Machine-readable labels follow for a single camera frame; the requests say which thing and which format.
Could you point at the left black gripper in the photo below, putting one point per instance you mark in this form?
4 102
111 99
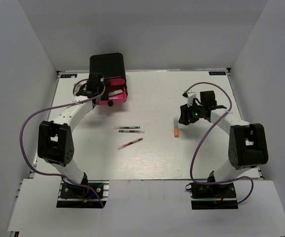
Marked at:
103 86

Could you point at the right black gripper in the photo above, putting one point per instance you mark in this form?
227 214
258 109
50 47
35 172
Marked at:
186 114

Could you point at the orange highlighter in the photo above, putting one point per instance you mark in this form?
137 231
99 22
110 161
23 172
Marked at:
176 127

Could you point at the pink top drawer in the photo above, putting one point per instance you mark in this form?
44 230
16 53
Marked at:
116 81

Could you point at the pink drawer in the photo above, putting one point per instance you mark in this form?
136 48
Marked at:
116 81
117 99

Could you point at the green highlighter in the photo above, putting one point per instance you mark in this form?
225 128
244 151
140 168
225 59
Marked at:
116 92

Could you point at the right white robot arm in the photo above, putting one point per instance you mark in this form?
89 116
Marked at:
247 147

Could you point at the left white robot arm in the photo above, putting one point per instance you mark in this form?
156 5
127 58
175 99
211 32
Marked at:
55 141

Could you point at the left blue table label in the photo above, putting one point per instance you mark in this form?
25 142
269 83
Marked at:
68 76

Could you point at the blue table label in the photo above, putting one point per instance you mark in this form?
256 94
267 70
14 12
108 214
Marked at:
68 76
217 73

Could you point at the black drawer cabinet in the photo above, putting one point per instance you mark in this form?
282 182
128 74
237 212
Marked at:
111 65

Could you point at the green gel pen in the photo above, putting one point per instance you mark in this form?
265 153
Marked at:
126 127

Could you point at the right blue table label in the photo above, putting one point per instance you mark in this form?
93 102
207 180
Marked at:
217 73

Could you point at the red gel pen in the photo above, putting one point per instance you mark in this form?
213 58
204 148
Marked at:
130 143

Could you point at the purple gel pen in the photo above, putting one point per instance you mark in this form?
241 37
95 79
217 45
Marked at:
132 131

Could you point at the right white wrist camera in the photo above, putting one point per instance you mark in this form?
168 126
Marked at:
190 96

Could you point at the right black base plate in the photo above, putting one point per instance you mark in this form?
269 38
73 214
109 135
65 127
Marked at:
212 197

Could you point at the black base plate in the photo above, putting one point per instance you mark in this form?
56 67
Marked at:
71 196
212 197

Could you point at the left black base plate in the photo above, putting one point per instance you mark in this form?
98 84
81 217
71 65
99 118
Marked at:
71 196

